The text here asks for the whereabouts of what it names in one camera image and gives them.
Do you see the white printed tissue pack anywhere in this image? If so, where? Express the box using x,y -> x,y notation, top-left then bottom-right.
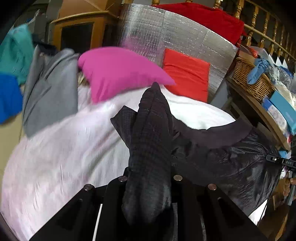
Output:
262,98 -> 289,130

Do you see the black quilted jacket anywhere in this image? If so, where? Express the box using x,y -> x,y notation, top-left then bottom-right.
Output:
110,82 -> 284,227

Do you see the navy garment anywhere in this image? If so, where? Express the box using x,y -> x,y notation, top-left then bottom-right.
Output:
32,43 -> 58,56

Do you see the red cloth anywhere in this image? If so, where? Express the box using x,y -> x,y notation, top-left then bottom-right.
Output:
151,2 -> 245,44

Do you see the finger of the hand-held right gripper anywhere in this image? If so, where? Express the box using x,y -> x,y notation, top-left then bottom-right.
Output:
265,153 -> 296,168

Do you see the blue jacket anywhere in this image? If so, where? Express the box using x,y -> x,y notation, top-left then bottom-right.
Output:
0,73 -> 23,124

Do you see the silver foil insulation mat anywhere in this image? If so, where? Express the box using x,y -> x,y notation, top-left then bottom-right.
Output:
118,3 -> 238,103

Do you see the blue cardboard box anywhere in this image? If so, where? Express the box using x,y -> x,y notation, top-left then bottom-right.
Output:
269,90 -> 296,135

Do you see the teal garment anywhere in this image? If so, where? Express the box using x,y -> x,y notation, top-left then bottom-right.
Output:
0,24 -> 35,85

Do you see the red pillow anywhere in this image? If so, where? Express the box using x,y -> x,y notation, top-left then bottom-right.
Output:
162,48 -> 211,102

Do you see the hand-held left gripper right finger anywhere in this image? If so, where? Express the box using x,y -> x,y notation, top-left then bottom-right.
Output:
171,174 -> 269,241

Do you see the white fleece blanket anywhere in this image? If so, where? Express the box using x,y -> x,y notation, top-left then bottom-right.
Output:
0,86 -> 269,241

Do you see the person's right hand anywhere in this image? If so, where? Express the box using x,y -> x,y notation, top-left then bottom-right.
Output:
282,176 -> 296,198

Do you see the wooden table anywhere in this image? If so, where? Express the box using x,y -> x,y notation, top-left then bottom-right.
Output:
225,76 -> 292,151

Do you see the wooden stair railing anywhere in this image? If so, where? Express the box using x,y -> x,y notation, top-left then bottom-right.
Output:
150,0 -> 296,67

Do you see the wicker basket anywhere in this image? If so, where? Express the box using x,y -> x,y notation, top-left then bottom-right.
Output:
231,57 -> 275,103

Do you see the pink pillow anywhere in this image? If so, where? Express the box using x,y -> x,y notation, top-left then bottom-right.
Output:
77,46 -> 176,105

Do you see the grey garment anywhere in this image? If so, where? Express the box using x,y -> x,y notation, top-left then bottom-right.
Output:
22,47 -> 80,137

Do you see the light blue cloth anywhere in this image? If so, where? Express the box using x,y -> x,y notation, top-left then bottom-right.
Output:
246,58 -> 270,85

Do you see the wooden cabinet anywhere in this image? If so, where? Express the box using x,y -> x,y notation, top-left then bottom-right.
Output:
50,0 -> 121,56

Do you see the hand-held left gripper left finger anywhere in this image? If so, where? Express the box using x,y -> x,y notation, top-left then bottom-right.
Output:
29,167 -> 130,241

